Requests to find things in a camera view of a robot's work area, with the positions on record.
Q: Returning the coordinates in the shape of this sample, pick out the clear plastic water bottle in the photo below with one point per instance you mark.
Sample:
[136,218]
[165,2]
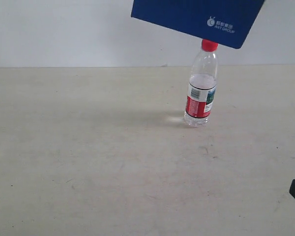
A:
[202,85]

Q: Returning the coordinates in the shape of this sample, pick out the blue ring binder notebook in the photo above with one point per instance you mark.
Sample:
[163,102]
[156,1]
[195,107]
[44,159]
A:
[226,22]

